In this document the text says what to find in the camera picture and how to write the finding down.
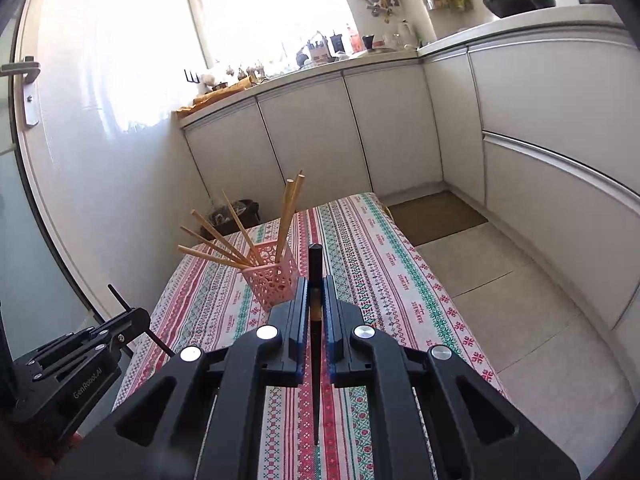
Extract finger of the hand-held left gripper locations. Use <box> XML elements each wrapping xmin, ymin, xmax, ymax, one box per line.
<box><xmin>12</xmin><ymin>309</ymin><xmax>152</xmax><ymax>377</ymax></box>
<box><xmin>30</xmin><ymin>329</ymin><xmax>147</xmax><ymax>387</ymax></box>

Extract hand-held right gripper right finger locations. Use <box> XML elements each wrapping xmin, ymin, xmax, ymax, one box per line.
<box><xmin>323</xmin><ymin>275</ymin><xmax>582</xmax><ymax>480</ymax></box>

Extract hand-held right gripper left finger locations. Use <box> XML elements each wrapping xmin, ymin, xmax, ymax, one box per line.
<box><xmin>52</xmin><ymin>276</ymin><xmax>311</xmax><ymax>480</ymax></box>

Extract pink perforated utensil holder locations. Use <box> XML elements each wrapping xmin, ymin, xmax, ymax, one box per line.
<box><xmin>242</xmin><ymin>241</ymin><xmax>301</xmax><ymax>311</ymax></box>

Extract bunch of bamboo chopsticks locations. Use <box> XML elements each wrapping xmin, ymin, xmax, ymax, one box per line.
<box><xmin>177</xmin><ymin>172</ymin><xmax>306</xmax><ymax>271</ymax></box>

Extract red green patterned tablecloth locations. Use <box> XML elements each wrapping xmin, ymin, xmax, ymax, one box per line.
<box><xmin>112</xmin><ymin>192</ymin><xmax>508</xmax><ymax>480</ymax></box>

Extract dark bin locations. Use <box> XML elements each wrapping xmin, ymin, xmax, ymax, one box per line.
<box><xmin>200</xmin><ymin>199</ymin><xmax>261</xmax><ymax>241</ymax></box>

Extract brown floor mat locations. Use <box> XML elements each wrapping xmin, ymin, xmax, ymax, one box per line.
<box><xmin>386</xmin><ymin>190</ymin><xmax>489</xmax><ymax>247</ymax></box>

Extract white door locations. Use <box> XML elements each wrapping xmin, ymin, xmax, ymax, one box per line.
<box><xmin>12</xmin><ymin>0</ymin><xmax>211</xmax><ymax>321</ymax></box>

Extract yellow cloth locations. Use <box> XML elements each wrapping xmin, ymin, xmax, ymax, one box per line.
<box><xmin>175</xmin><ymin>77</ymin><xmax>257</xmax><ymax>114</ymax></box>

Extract white kettle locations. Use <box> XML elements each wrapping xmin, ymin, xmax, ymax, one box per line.
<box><xmin>397</xmin><ymin>20</ymin><xmax>420</xmax><ymax>50</ymax></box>

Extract white lower kitchen cabinets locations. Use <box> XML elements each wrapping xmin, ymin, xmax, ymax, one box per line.
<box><xmin>180</xmin><ymin>25</ymin><xmax>640</xmax><ymax>341</ymax></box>

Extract kitchen window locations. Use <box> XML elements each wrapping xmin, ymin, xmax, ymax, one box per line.
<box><xmin>190</xmin><ymin>0</ymin><xmax>361</xmax><ymax>61</ymax></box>

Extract white kitchen countertop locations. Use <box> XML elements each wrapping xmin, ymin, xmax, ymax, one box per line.
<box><xmin>175</xmin><ymin>2</ymin><xmax>628</xmax><ymax>128</ymax></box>

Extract metal door handle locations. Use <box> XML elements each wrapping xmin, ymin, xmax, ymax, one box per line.
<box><xmin>0</xmin><ymin>56</ymin><xmax>42</xmax><ymax>127</ymax></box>

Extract wall pipes and valves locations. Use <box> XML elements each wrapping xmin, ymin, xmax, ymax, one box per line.
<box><xmin>365</xmin><ymin>0</ymin><xmax>402</xmax><ymax>23</ymax></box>

